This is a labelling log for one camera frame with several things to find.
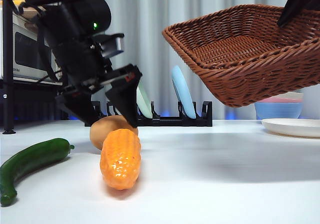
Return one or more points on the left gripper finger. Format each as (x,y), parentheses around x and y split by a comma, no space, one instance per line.
(126,98)
(81,106)

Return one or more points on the tan potato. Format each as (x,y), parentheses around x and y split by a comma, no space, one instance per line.
(100,133)

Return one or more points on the orange corn cob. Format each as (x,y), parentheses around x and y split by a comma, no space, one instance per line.
(121,159)

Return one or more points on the green cucumber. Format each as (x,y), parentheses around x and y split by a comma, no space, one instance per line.
(30,159)

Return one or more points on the brown wicker basket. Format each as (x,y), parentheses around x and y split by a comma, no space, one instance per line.
(250,66)

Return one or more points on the pale green plate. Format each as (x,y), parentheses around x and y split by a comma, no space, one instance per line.
(145,101)

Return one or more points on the black plate rack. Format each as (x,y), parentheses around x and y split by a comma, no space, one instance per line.
(170,121)

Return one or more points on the pale blue plate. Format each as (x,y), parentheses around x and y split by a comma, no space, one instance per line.
(182,91)

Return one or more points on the grey curtain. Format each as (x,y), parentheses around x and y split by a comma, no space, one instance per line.
(150,21)

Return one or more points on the white toaster oven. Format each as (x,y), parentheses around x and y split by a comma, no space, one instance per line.
(25,53)

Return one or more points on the cream bowl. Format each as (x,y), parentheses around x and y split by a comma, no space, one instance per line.
(297,95)

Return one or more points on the pink bowl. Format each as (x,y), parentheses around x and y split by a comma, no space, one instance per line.
(285,100)

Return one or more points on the yellow toy food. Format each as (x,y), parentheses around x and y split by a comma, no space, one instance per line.
(17,3)

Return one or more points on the white flat plate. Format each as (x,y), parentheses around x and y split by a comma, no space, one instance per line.
(292,127)

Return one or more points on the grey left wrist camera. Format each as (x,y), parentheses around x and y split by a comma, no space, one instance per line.
(117,43)

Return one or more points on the black metal shelf frame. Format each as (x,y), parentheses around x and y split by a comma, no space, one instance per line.
(8,83)

